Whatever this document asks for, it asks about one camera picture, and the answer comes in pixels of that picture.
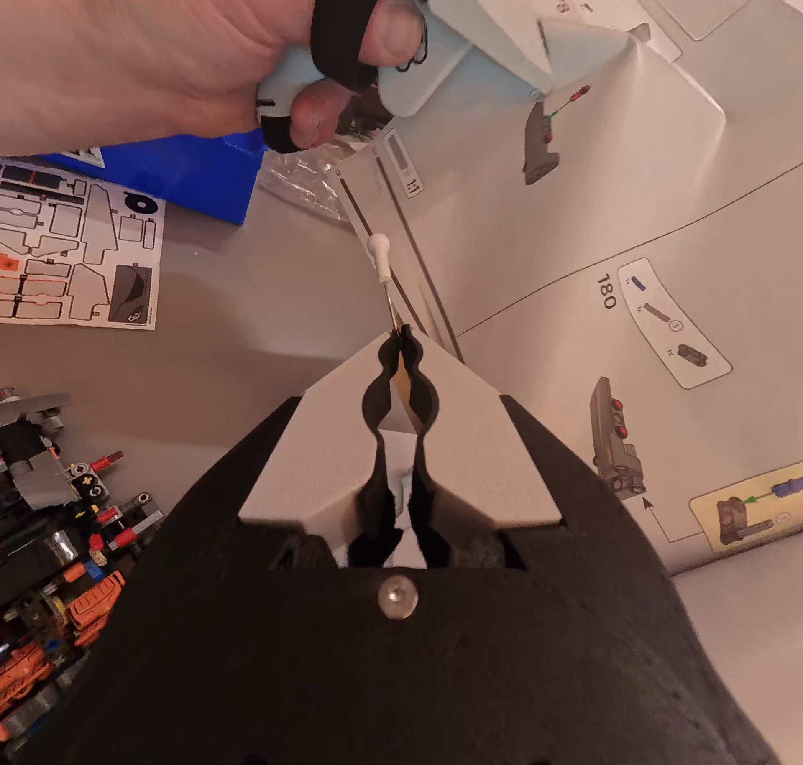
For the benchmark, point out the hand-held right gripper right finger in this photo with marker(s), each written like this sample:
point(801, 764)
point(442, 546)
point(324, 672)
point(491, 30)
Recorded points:
point(489, 464)

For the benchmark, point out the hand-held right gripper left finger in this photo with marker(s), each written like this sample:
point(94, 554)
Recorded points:
point(313, 458)

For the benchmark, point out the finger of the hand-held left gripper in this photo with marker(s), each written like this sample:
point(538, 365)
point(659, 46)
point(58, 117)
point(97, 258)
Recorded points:
point(495, 31)

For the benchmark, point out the lego instruction booklet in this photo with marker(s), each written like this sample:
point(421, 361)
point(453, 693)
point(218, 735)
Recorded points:
point(596, 182)

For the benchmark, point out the white book stand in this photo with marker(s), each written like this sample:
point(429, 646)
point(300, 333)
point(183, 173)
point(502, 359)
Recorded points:
point(379, 251)

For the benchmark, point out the grey black lego car model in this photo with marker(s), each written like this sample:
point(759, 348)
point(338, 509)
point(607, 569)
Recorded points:
point(50, 558)

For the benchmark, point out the lego sticker sheet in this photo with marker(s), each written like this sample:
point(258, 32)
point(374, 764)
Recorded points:
point(81, 251)

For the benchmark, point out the person's left hand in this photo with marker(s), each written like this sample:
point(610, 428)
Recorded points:
point(157, 44)

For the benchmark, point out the clear plastic parts bag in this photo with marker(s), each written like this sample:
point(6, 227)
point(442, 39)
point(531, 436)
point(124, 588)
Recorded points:
point(301, 182)

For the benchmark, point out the blue plastic bin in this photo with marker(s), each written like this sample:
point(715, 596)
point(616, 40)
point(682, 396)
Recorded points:
point(188, 169)

